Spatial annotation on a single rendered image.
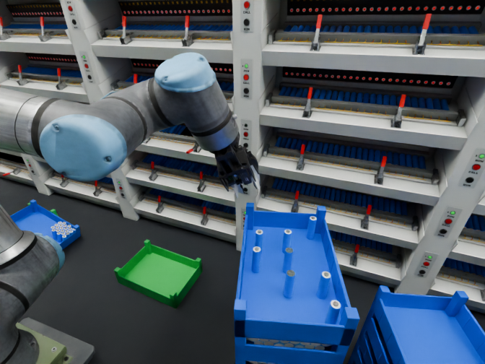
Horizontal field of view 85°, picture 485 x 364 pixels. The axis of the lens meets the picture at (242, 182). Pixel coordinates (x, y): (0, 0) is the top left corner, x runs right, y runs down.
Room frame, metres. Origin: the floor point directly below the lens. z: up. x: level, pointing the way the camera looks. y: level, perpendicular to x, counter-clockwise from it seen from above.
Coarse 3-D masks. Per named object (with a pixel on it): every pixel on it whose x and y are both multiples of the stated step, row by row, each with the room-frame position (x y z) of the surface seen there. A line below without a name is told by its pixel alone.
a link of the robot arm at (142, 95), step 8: (152, 80) 0.48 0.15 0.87; (128, 88) 0.48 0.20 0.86; (136, 88) 0.47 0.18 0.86; (144, 88) 0.47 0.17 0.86; (152, 88) 0.46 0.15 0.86; (104, 96) 0.49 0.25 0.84; (112, 96) 0.43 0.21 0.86; (120, 96) 0.43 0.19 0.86; (128, 96) 0.44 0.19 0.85; (136, 96) 0.46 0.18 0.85; (144, 96) 0.46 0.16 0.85; (152, 96) 0.45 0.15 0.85; (136, 104) 0.43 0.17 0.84; (144, 104) 0.45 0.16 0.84; (152, 104) 0.45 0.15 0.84; (144, 112) 0.44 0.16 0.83; (152, 112) 0.45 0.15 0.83; (160, 112) 0.45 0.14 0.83; (152, 120) 0.45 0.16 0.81; (160, 120) 0.45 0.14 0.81; (152, 128) 0.45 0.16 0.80; (160, 128) 0.47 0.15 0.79
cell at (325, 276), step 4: (324, 272) 0.35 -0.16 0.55; (328, 272) 0.35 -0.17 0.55; (320, 276) 0.34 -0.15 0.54; (324, 276) 0.34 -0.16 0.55; (328, 276) 0.34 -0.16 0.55; (320, 280) 0.34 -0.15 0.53; (324, 280) 0.33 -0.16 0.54; (328, 280) 0.33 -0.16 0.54; (320, 284) 0.34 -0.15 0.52; (324, 284) 0.33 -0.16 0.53; (328, 284) 0.33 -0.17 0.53; (320, 288) 0.34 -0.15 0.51; (324, 288) 0.33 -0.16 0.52; (320, 292) 0.33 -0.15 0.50; (324, 292) 0.33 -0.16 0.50; (320, 296) 0.33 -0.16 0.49; (324, 296) 0.33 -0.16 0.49
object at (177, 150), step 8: (144, 144) 1.10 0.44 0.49; (152, 144) 1.10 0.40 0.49; (160, 144) 1.09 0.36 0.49; (168, 144) 1.08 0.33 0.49; (176, 144) 1.08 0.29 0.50; (184, 144) 1.07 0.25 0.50; (152, 152) 1.10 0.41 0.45; (160, 152) 1.08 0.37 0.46; (168, 152) 1.06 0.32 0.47; (176, 152) 1.05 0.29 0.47; (184, 152) 1.03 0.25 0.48; (192, 152) 1.02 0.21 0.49; (200, 152) 1.01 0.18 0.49; (208, 152) 1.01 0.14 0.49; (200, 160) 1.01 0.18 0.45; (208, 160) 0.99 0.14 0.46; (216, 160) 0.98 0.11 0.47
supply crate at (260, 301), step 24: (264, 216) 0.55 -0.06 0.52; (288, 216) 0.55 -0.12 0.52; (264, 240) 0.50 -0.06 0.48; (312, 240) 0.50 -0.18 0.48; (240, 264) 0.38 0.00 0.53; (264, 264) 0.42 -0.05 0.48; (312, 264) 0.42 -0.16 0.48; (336, 264) 0.38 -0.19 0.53; (240, 288) 0.34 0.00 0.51; (264, 288) 0.36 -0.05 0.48; (312, 288) 0.36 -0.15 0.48; (336, 288) 0.34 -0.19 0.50; (240, 312) 0.26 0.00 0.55; (264, 312) 0.31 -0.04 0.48; (288, 312) 0.31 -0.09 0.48; (312, 312) 0.31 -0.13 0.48; (240, 336) 0.26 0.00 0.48; (264, 336) 0.26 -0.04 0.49; (288, 336) 0.25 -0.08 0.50; (312, 336) 0.25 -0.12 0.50; (336, 336) 0.25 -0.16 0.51
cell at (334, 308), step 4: (332, 300) 0.29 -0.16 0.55; (336, 300) 0.29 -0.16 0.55; (332, 304) 0.28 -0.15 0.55; (336, 304) 0.28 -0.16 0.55; (340, 304) 0.28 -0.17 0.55; (328, 308) 0.28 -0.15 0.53; (332, 308) 0.27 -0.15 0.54; (336, 308) 0.27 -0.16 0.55; (340, 308) 0.27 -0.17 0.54; (328, 312) 0.28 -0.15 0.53; (332, 312) 0.27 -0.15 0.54; (336, 312) 0.27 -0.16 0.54; (328, 316) 0.28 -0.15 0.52; (332, 316) 0.27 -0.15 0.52; (336, 316) 0.27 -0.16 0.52; (328, 320) 0.27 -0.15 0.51; (332, 320) 0.27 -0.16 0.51; (336, 320) 0.27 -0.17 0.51
